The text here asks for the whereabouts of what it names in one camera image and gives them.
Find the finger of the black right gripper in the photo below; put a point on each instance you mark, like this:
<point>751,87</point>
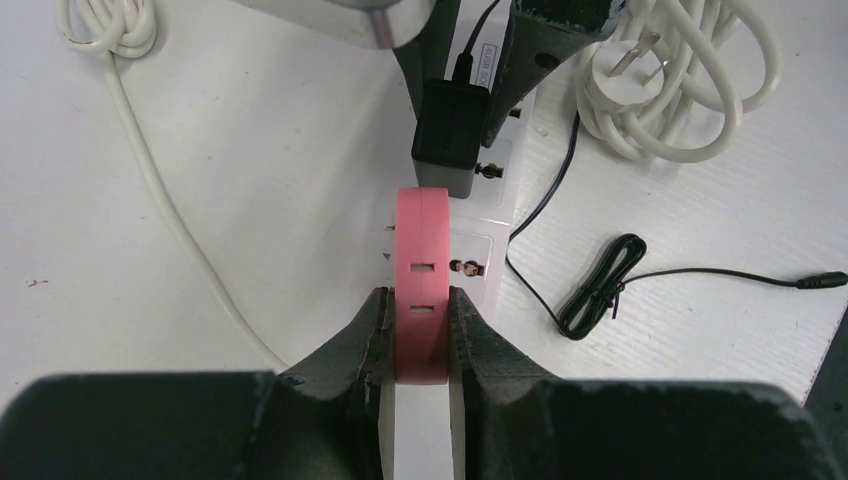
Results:
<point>426,56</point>
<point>541,35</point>

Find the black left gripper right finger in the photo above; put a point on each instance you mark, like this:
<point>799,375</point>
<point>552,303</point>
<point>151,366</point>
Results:
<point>510,418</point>

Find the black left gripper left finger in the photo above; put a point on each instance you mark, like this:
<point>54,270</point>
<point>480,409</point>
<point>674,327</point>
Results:
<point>330,416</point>

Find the black adapter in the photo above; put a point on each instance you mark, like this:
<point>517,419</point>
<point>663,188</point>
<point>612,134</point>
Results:
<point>448,133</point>

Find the pink adapter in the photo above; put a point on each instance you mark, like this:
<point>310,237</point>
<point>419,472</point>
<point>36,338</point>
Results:
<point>421,291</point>

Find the white power strip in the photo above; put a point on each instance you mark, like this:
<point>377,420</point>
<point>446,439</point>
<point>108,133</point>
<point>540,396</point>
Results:
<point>481,223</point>

